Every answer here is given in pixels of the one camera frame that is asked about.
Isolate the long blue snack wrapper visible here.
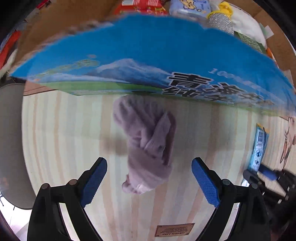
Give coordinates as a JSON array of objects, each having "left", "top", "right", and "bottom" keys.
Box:
[{"left": 247, "top": 123, "right": 269, "bottom": 174}]

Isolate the lilac towel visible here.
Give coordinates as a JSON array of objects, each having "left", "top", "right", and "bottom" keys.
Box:
[{"left": 113, "top": 95, "right": 177, "bottom": 194}]

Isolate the green snack packet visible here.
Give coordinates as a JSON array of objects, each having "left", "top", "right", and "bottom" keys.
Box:
[{"left": 234, "top": 31, "right": 266, "bottom": 54}]

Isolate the white cloth with lettering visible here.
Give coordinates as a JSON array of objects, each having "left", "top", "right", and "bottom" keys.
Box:
[{"left": 226, "top": 1, "right": 267, "bottom": 48}]

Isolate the yellow silver mesh scrubber pack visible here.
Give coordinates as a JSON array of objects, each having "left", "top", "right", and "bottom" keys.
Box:
[{"left": 207, "top": 1, "right": 234, "bottom": 35}]

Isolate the light blue tissue pack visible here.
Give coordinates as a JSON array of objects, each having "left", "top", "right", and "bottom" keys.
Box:
[{"left": 169, "top": 0, "right": 211, "bottom": 18}]

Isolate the red snack packet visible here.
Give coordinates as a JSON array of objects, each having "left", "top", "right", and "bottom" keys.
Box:
[{"left": 114, "top": 0, "right": 168, "bottom": 16}]

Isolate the orange snack packet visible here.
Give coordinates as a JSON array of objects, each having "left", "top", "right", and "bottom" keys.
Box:
[{"left": 266, "top": 48, "right": 276, "bottom": 61}]

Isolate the grey chair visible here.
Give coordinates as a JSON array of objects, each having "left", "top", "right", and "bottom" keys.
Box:
[{"left": 0, "top": 84, "right": 36, "bottom": 210}]

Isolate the brown label tag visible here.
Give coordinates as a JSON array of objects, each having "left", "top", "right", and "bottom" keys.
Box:
[{"left": 154, "top": 223, "right": 195, "bottom": 237}]

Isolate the striped mat with cat print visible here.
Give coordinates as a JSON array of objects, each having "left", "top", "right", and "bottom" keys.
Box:
[{"left": 22, "top": 83, "right": 295, "bottom": 240}]

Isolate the cardboard box with blue print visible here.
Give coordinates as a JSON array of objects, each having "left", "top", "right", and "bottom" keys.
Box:
[{"left": 11, "top": 1, "right": 295, "bottom": 116}]

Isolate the red plastic bag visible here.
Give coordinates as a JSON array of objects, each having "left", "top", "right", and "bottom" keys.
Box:
[{"left": 0, "top": 31, "right": 21, "bottom": 68}]

